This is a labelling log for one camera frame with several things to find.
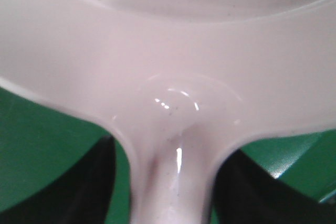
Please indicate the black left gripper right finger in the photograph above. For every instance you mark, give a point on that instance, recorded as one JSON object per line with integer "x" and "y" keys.
{"x": 245, "y": 193}

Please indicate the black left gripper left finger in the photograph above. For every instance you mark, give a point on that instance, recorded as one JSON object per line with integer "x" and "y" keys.
{"x": 81, "y": 195}

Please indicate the pink plastic dustpan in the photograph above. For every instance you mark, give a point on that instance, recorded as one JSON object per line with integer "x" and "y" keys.
{"x": 181, "y": 84}

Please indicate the green conveyor belt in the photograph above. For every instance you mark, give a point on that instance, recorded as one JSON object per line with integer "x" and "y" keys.
{"x": 38, "y": 145}

